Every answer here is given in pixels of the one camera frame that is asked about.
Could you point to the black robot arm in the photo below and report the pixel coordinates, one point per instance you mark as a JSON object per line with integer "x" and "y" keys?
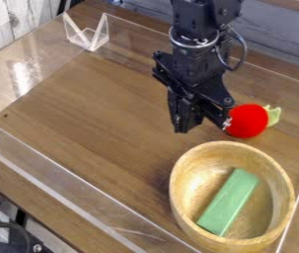
{"x": 198, "y": 18}

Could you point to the brown wooden bowl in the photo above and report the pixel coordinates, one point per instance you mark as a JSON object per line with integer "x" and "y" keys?
{"x": 197, "y": 178}

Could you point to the red toy strawberry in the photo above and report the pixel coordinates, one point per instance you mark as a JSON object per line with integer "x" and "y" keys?
{"x": 251, "y": 119}

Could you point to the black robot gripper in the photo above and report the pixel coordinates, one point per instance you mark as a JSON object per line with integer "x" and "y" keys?
{"x": 191, "y": 72}

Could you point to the clear acrylic corner bracket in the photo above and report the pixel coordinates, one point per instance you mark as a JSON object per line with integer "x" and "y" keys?
{"x": 87, "y": 38}

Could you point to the black equipment lower left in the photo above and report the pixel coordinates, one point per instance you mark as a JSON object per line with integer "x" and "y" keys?
{"x": 18, "y": 240}

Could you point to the green rectangular block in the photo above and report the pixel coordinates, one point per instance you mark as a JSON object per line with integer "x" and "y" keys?
{"x": 221, "y": 213}

